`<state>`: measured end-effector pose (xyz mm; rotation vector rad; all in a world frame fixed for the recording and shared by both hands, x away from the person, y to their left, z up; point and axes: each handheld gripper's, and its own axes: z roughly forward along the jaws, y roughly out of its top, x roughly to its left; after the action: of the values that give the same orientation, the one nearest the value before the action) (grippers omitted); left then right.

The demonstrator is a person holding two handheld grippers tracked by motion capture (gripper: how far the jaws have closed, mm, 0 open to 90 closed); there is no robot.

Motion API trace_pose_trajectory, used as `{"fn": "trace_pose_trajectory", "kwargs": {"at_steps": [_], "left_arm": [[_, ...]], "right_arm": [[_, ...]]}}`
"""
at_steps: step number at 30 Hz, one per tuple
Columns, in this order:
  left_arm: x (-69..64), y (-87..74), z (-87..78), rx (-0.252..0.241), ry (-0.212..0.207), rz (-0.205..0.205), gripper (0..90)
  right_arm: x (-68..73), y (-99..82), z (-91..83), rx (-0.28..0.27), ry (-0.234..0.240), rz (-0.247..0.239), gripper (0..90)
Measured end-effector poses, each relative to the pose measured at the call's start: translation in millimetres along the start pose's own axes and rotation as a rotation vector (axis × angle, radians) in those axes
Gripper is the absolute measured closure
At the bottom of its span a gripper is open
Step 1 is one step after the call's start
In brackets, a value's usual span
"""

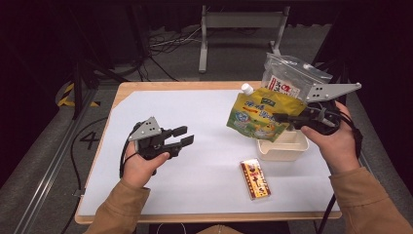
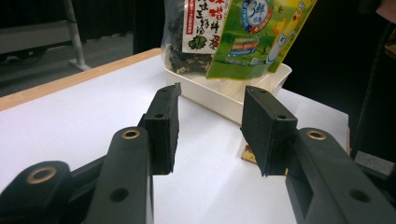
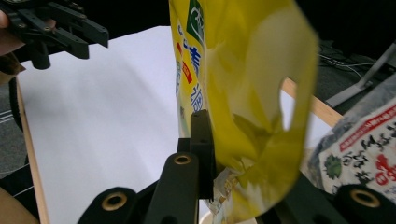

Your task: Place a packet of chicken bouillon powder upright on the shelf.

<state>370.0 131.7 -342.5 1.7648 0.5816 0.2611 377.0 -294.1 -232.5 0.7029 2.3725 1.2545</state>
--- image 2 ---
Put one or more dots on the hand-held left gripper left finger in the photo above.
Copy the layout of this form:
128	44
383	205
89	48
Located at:
163	133

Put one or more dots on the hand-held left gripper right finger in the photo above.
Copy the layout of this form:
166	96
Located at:
267	140

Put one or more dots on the small yellow and brown box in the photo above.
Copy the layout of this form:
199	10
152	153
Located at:
249	155

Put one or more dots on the white plastic bin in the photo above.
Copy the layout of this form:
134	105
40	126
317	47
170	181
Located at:
211	96

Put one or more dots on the clear bag of dried seaweed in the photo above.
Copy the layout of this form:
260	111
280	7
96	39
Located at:
183	59

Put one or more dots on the yellow green spouted seasoning pouch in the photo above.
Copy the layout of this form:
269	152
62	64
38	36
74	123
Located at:
249	59

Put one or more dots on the white metal stand leg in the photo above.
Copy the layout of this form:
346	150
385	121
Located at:
75	40

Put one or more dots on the grey board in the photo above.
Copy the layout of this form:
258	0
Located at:
31	39

